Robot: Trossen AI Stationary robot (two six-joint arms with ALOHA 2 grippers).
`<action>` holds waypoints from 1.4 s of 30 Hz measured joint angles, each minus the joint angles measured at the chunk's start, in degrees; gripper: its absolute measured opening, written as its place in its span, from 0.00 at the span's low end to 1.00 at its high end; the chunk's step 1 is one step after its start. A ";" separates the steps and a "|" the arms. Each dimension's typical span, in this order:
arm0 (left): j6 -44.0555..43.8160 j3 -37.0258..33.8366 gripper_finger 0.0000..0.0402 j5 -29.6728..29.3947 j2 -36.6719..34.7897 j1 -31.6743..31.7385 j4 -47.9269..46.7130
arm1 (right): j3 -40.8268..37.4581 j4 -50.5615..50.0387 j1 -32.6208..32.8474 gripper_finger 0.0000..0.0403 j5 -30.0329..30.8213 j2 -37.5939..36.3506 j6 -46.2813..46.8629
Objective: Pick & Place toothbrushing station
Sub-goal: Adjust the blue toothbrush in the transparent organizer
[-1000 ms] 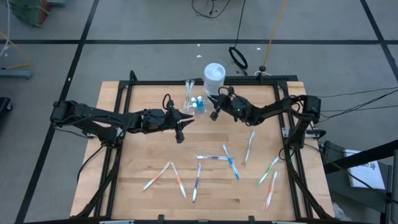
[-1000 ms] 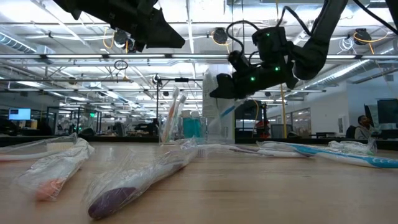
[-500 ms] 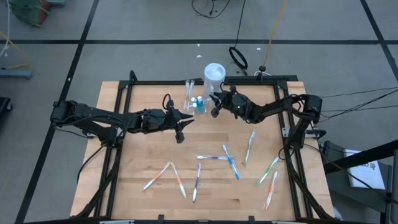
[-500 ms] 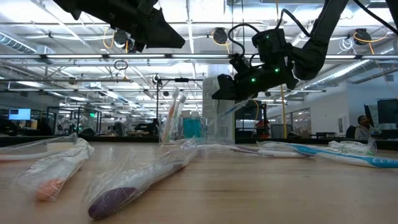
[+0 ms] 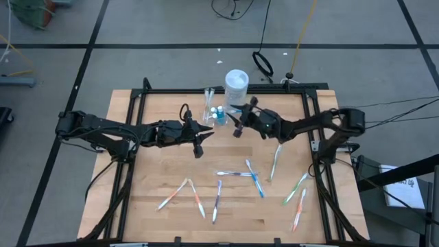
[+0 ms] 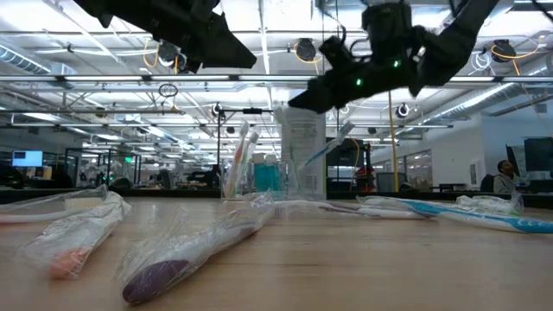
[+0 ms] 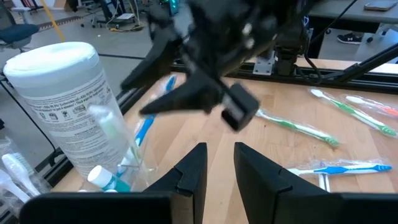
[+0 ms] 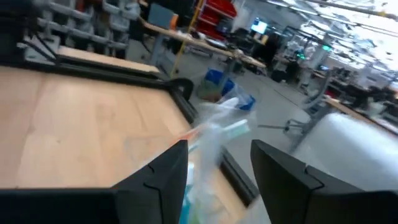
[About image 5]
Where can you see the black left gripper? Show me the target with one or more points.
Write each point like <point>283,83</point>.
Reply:
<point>198,151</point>

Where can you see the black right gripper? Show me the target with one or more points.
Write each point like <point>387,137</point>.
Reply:
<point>269,129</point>

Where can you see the blue white toothbrush horizontal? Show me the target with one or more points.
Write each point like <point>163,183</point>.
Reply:
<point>236,174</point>

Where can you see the orange toothbrush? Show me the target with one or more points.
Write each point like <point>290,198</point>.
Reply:
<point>299,209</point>
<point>171,195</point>
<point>197,199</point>

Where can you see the purple toothbrush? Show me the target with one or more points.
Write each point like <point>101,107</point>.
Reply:
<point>216,202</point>

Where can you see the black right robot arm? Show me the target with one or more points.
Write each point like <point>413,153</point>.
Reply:
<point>308,127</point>

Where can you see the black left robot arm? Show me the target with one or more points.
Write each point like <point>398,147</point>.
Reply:
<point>103,127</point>

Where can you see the white wipes canister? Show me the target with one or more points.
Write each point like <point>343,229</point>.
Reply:
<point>236,85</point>

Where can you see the black table clamp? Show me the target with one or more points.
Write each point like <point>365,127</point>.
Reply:
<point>277,241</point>
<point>177,241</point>

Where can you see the black side cart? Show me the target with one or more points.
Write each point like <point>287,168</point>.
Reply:
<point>374,206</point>

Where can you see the white booklet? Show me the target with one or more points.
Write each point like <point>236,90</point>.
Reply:
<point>403,187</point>

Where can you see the grey metal base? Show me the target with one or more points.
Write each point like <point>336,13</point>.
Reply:
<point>17,81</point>

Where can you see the black floor object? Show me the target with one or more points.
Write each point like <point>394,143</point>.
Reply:
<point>5,120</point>

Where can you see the green and orange object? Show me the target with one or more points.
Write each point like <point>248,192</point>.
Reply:
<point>32,13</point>

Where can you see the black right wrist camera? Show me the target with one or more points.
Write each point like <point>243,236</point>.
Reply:
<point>252,117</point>

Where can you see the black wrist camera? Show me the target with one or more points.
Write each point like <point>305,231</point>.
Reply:
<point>189,132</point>
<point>252,117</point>

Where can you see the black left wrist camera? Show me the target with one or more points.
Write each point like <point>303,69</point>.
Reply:
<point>189,132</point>

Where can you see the black aluminium table frame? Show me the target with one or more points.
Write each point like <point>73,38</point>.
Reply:
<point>171,91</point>

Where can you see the silver metal bracket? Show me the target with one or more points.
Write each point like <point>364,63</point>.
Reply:
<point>128,245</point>
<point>319,245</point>

